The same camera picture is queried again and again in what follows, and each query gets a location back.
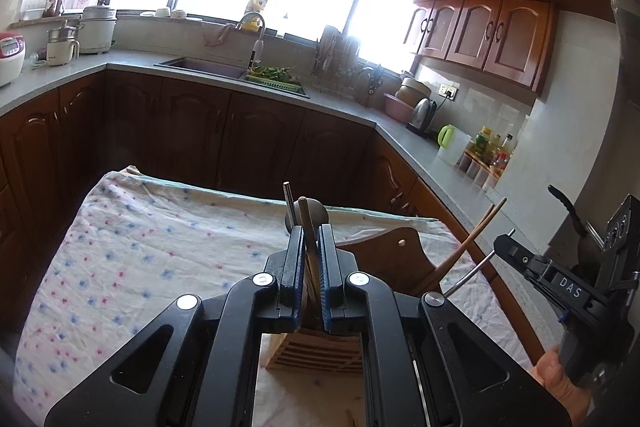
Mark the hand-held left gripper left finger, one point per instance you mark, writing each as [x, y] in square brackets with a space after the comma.
[300, 277]

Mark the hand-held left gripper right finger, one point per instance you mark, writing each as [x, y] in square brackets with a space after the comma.
[326, 277]

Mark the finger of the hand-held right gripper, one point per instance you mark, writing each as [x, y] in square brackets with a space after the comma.
[515, 254]

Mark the metal chopstick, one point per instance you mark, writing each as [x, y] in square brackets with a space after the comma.
[470, 274]
[289, 207]

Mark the metal spoon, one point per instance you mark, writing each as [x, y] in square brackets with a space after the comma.
[320, 214]

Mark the wooden utensil holder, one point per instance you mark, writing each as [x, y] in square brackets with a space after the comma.
[395, 267]

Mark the person's right hand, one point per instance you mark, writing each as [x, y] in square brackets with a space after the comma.
[555, 382]

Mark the black wok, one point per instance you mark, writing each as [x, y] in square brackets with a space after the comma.
[565, 207]

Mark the row of spice jars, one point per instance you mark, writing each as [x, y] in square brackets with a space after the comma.
[477, 172]

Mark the group of condiment bottles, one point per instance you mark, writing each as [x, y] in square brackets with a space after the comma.
[492, 149]

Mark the green and white pitcher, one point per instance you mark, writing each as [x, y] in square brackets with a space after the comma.
[455, 144]

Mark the floral white tablecloth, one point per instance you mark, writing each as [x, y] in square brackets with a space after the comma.
[150, 257]

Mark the steel electric kettle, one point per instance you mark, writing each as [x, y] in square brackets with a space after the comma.
[422, 117]

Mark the grey kitchen countertop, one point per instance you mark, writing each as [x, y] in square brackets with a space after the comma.
[350, 112]

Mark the wooden lower cabinets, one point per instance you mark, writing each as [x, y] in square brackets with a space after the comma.
[200, 132]

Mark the wooden cabinets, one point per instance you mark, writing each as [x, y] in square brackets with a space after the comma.
[200, 132]
[500, 32]

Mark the pink basin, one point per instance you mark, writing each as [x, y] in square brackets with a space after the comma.
[397, 109]

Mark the beige pot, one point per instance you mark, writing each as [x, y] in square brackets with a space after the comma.
[412, 89]

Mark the knife and scissors holder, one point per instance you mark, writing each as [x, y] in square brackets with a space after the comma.
[372, 84]

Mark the green basket with vegetables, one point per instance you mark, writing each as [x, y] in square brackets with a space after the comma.
[275, 79]

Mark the dish drying rack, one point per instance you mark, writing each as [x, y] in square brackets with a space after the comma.
[335, 57]

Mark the wooden upper cabinets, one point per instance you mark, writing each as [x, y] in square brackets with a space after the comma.
[500, 32]

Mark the kitchen sink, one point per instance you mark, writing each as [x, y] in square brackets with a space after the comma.
[205, 68]

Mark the curved kitchen faucet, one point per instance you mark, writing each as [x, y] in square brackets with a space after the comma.
[257, 47]

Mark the range hood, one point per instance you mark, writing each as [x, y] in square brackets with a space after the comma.
[627, 32]

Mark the pink cloth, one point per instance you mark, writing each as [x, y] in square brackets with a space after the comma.
[217, 34]

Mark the yellow bottle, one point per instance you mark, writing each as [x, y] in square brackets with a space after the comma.
[255, 4]

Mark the white bowl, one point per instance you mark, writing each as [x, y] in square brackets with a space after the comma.
[162, 13]
[179, 14]

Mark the large white electric cooker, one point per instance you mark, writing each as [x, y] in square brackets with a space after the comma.
[97, 32]

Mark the white blender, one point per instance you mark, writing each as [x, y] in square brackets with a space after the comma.
[62, 49]

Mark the white and red rice cooker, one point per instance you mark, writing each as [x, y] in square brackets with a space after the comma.
[10, 57]

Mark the white dish box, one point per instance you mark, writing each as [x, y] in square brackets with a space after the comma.
[35, 9]

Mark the white wall outlet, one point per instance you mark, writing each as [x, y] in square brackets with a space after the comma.
[448, 91]

